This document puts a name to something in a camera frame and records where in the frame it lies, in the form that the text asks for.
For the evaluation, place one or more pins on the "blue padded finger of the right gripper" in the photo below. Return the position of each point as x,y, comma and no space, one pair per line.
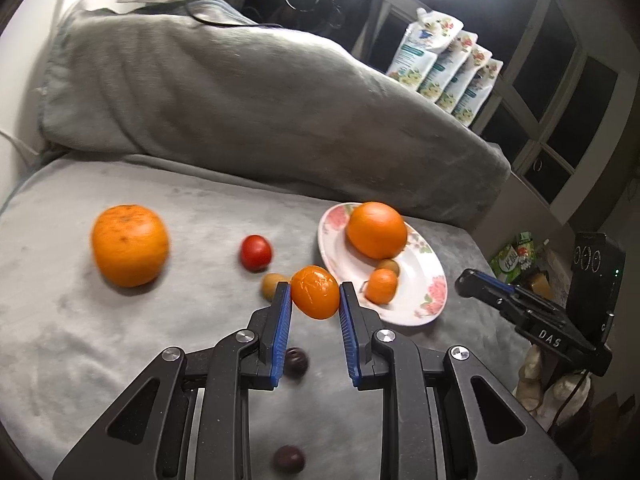
493,292

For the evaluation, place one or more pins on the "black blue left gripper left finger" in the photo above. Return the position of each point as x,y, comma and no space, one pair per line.
188,408

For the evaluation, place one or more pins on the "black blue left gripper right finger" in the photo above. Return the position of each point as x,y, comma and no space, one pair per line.
444,414

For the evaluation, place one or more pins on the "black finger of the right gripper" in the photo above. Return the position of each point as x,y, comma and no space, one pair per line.
519,318

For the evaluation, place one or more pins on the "dark purple plum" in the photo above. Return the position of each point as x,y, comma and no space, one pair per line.
296,363
289,459

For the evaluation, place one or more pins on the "brown longan fruit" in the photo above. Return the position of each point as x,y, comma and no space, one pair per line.
270,283
389,264

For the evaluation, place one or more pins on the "small orange tangerine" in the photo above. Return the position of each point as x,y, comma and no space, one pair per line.
381,286

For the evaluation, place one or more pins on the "red tomato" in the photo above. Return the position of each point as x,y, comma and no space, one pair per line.
255,253

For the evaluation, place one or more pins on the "tiny orange kumquat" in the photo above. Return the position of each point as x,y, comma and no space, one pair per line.
315,292

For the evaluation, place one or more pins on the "large speckled orange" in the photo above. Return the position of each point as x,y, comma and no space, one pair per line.
130,245

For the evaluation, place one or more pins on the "white gloved right hand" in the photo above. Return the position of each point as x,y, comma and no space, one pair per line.
549,394

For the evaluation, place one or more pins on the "green snack package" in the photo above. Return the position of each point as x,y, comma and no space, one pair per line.
511,261

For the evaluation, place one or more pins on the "white floral oval plate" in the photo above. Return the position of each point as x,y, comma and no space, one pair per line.
422,289

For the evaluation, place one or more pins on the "smooth orange on plate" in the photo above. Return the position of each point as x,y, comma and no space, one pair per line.
377,231

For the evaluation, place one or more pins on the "floral refill pouch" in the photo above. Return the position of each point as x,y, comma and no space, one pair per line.
423,41
477,92
447,65
453,92

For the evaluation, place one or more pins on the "black tripod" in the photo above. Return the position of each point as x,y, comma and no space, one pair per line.
361,21

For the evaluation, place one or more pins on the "grey blanket covered cushion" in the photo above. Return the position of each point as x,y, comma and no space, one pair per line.
197,82

